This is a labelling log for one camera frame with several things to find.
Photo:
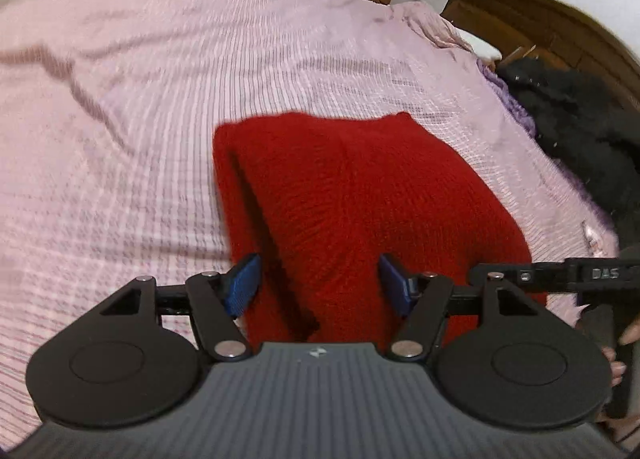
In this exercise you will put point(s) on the person's right hand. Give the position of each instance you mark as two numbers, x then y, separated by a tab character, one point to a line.
616	364

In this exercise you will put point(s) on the black jacket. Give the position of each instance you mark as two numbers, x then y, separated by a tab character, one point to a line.
580	129

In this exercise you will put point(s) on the wooden headboard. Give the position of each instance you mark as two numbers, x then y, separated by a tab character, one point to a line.
565	24

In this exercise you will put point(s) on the purple lace cloth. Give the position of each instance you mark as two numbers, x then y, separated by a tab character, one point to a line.
510	99

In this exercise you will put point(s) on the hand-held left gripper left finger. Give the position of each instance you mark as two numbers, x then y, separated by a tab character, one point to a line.
242	284

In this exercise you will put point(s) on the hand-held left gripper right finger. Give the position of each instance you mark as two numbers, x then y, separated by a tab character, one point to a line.
396	284

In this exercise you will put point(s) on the white pillow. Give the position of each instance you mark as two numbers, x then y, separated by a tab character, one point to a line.
482	45

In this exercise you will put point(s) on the pink checked bed sheet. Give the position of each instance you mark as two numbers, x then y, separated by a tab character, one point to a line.
150	89

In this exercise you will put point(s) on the red knit sweater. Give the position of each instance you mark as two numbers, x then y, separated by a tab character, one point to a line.
350	189

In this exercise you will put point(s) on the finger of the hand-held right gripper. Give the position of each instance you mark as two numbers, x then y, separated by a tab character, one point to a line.
520	276

